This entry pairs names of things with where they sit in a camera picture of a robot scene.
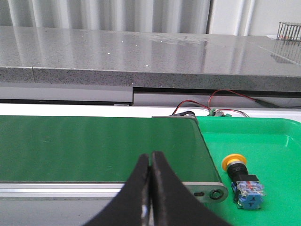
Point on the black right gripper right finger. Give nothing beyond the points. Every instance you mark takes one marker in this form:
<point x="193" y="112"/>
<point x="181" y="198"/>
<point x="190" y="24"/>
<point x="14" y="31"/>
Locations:
<point x="173" y="204"/>

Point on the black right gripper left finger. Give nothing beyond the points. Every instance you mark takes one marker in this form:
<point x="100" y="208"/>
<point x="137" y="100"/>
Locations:
<point x="131" y="206"/>

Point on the yellow push button switch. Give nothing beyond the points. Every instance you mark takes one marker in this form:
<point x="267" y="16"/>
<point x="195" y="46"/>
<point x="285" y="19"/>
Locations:
<point x="247" y="189"/>

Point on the green motor controller board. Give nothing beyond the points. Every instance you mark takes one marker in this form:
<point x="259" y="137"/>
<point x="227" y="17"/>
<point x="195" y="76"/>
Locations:
<point x="218" y="113"/>

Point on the green conveyor belt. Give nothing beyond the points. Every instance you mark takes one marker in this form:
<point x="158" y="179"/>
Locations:
<point x="103" y="148"/>

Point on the green plastic tray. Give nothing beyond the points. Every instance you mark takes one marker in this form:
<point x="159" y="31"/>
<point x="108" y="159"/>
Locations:
<point x="272" y="148"/>

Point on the grey stone countertop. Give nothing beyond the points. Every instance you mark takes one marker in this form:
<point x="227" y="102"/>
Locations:
<point x="148" y="60"/>

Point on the white curtain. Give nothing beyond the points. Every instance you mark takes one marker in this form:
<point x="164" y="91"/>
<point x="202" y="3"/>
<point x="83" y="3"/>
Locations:
<point x="170" y="16"/>

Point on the aluminium conveyor frame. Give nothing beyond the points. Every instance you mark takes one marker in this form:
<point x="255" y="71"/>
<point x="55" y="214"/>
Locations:
<point x="70" y="189"/>

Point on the metal wire rack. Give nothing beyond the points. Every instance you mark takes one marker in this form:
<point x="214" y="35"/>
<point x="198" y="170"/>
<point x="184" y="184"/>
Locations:
<point x="289" y="31"/>

